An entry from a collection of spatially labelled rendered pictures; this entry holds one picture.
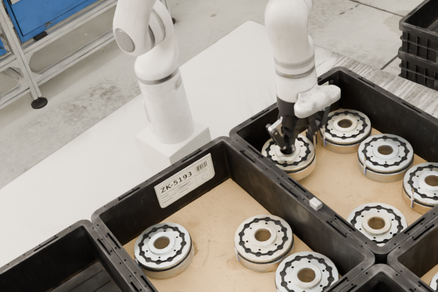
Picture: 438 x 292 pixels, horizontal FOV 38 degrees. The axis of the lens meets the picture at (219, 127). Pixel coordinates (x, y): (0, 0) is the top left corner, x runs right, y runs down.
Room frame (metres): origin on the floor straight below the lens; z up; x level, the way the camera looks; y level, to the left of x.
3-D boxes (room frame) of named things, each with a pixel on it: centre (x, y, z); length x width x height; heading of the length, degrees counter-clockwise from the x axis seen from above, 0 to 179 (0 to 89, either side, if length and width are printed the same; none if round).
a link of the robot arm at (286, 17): (0.87, -0.15, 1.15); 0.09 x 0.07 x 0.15; 155
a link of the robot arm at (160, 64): (1.11, 0.10, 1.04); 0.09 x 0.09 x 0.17; 43
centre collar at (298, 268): (0.60, -0.09, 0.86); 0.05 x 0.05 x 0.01
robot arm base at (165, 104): (1.11, 0.10, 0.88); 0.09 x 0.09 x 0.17; 46
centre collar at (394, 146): (0.84, -0.30, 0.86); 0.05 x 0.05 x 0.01
